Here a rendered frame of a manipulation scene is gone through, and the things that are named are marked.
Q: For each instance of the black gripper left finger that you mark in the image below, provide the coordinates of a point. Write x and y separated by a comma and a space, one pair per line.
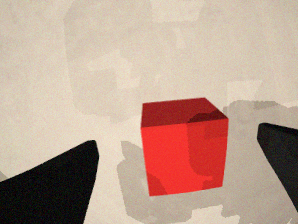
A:
56, 192

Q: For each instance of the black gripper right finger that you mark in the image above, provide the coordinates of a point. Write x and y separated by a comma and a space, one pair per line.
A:
280, 147

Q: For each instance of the red block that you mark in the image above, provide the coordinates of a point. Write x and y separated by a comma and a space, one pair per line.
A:
184, 145

